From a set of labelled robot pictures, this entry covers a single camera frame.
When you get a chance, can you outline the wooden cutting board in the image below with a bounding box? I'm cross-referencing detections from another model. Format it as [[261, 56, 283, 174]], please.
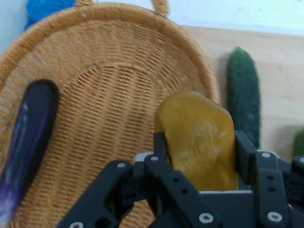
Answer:
[[179, 25, 304, 163]]

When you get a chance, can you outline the woven wicker basket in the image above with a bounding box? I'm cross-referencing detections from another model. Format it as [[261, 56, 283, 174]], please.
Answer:
[[0, 0, 222, 228]]

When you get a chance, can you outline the long purple eggplant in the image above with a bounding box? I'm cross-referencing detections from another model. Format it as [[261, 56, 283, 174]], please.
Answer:
[[0, 79, 60, 226]]

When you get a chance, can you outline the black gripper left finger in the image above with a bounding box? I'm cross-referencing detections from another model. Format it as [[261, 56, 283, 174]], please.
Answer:
[[56, 132, 222, 228]]

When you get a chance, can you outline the dark blue foam block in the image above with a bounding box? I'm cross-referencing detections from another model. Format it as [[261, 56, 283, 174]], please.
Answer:
[[23, 0, 77, 31]]

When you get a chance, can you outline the yellow bell pepper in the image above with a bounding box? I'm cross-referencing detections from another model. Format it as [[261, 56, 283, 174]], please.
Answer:
[[153, 91, 239, 192]]

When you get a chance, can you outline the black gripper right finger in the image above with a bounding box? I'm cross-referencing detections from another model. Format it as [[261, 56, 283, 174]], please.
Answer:
[[233, 130, 304, 228]]

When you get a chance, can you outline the dark green cucumber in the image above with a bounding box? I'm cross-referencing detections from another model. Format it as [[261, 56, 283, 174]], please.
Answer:
[[226, 46, 262, 151]]

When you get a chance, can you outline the green bell pepper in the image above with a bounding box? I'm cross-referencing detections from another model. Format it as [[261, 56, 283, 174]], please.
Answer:
[[293, 129, 304, 159]]

